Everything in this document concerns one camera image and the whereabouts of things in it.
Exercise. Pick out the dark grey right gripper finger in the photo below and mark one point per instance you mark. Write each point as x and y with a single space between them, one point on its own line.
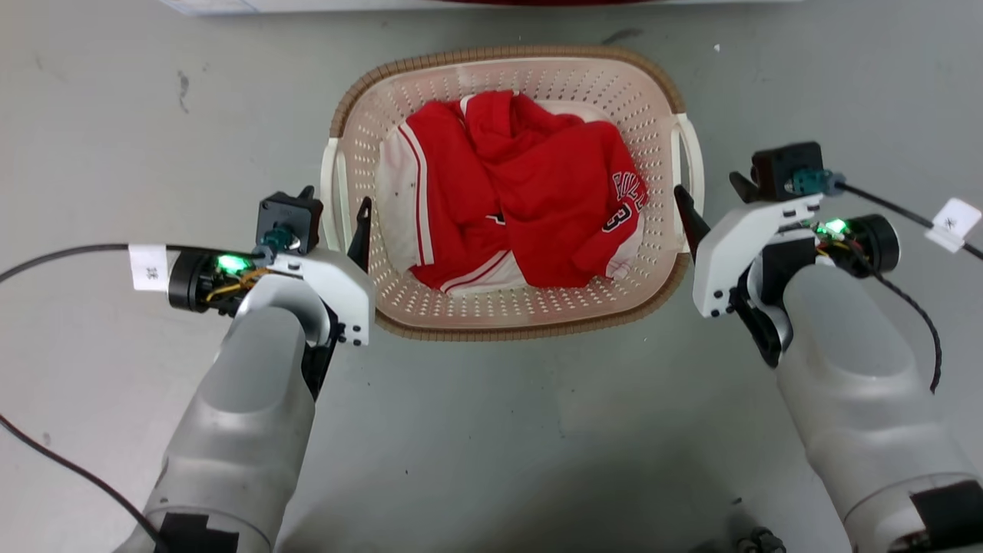
693 223
745 190

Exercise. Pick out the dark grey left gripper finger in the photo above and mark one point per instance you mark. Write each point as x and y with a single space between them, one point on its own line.
361 238
307 193

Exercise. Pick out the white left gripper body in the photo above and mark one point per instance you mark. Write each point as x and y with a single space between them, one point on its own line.
345 288

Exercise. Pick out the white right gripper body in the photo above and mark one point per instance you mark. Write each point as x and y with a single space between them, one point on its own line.
729 246

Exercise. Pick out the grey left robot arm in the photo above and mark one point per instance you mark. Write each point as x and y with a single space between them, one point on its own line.
246 415

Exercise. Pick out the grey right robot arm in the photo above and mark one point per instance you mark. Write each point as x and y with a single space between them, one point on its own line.
860 369

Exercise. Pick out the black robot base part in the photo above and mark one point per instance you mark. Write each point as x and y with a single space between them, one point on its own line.
760 541

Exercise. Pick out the cream plastic laundry basket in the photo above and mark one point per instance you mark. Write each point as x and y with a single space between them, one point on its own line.
430 307

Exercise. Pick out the red and white jersey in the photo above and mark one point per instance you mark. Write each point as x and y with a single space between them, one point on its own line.
537 200

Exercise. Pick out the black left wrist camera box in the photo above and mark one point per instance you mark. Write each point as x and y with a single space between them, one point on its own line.
292 215

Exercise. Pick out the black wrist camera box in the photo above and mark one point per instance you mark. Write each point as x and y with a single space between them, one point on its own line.
779 169
292 215

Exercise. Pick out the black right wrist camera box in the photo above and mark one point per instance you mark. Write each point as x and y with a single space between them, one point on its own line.
779 169

